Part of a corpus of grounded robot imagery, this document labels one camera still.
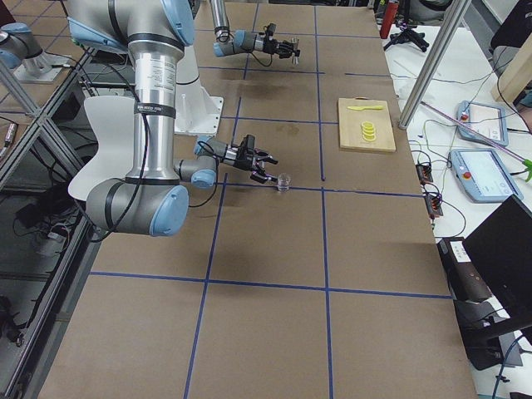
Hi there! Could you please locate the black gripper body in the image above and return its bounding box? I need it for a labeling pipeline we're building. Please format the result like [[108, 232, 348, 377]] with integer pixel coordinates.
[[262, 36, 283, 55], [226, 146, 257, 171]]

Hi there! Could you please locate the steel jigger measuring cup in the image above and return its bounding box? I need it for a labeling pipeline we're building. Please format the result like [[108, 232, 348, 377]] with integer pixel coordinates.
[[290, 37, 300, 66]]

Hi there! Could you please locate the clear glass cup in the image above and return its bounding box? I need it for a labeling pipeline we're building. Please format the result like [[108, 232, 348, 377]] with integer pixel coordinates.
[[277, 173, 292, 192]]

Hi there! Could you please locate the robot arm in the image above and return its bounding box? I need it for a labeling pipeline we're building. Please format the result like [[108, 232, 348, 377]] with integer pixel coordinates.
[[209, 0, 300, 65], [66, 1, 272, 236]]

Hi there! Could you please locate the wooden cutting board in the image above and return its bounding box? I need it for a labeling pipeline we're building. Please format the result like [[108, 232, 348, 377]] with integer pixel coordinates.
[[337, 98, 396, 153]]

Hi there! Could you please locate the yellow plastic knife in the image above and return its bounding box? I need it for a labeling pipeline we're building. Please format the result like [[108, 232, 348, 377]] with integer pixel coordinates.
[[346, 105, 384, 111]]

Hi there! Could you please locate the red bottle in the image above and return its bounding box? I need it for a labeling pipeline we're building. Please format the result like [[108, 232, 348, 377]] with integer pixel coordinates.
[[379, 0, 399, 39]]

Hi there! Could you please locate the white plastic chair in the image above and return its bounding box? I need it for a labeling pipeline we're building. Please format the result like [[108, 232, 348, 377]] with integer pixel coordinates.
[[68, 96, 135, 201]]

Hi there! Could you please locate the circuit board far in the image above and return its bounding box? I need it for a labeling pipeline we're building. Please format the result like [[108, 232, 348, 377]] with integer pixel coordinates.
[[416, 163, 433, 185]]

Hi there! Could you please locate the circuit board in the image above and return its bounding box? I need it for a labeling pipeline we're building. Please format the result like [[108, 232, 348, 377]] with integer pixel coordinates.
[[416, 163, 433, 185], [424, 192, 443, 219]]

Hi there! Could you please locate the circuit board near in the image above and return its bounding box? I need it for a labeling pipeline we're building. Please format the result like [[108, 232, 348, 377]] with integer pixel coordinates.
[[424, 192, 443, 219]]

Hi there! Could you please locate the teach pendant far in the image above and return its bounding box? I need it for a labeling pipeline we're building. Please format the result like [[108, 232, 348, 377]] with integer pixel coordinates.
[[456, 101, 509, 146]]

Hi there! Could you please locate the teach pendant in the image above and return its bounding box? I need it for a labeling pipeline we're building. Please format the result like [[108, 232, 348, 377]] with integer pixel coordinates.
[[449, 149, 524, 204], [456, 101, 509, 146]]

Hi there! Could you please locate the teach pendant near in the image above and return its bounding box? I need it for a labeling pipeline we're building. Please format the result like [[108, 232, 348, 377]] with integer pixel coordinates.
[[449, 149, 524, 204]]

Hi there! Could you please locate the black box device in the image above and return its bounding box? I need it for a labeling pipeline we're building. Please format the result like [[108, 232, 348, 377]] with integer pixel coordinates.
[[437, 237, 491, 303]]

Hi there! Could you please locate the black monitor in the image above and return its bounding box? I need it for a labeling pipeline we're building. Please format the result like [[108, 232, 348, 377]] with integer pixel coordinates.
[[464, 195, 531, 314]]

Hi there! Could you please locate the metal rod green tip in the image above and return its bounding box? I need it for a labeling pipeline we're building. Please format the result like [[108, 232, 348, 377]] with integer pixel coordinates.
[[421, 101, 532, 182]]

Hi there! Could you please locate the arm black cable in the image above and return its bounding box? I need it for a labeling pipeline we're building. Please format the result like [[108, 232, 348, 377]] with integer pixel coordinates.
[[244, 28, 278, 67]]

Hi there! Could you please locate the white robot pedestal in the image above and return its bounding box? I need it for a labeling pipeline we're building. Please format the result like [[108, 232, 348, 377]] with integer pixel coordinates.
[[174, 46, 224, 136]]

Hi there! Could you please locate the aluminium frame post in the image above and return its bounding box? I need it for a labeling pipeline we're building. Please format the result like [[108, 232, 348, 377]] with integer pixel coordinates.
[[398, 0, 471, 130]]

